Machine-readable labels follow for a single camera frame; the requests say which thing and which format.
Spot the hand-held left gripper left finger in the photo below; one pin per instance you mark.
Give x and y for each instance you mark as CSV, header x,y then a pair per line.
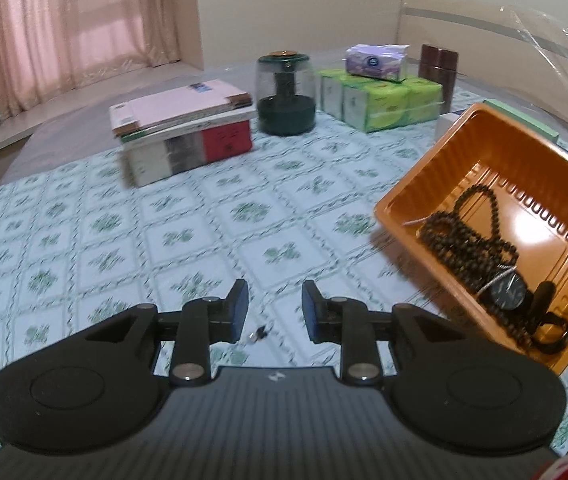
x,y
239,312

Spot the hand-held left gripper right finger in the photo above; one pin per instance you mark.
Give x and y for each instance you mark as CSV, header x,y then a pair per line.
x,y
310,312

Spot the small metal charm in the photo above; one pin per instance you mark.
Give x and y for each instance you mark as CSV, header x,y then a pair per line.
x,y
259,335

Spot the orange plastic tray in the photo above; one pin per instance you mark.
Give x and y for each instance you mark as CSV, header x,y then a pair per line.
x,y
534,160

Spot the black tube case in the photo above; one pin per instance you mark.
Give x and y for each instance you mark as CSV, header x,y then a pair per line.
x,y
545,297

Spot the black wristwatch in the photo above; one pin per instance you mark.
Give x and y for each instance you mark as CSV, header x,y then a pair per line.
x,y
508,292

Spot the green floral tablecloth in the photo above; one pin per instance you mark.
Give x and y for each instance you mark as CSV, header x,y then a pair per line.
x,y
164,220

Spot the long green box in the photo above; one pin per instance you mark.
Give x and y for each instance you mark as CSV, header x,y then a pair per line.
x,y
524,117

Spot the white red carton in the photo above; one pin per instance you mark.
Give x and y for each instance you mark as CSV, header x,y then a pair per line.
x,y
189,152

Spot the long white box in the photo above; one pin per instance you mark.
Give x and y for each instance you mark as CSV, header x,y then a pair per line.
x,y
446,127

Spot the plastic-wrapped white headboard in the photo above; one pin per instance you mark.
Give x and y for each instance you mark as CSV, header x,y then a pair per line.
x,y
514,50

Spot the green edged book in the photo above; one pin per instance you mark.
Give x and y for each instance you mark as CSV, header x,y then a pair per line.
x,y
189,122

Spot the brown box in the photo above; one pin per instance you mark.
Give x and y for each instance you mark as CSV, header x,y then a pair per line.
x,y
439,72

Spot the green glass jar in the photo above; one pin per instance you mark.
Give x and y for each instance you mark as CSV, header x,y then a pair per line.
x,y
286,95

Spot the stack of books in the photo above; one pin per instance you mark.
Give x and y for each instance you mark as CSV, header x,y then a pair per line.
x,y
174,102

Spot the green tissue multipack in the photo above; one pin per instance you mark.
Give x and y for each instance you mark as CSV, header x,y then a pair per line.
x,y
379,102

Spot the purple tissue pack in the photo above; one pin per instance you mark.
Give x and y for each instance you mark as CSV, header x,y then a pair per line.
x,y
376,62

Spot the pink curtain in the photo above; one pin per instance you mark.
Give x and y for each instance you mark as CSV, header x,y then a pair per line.
x,y
64,30

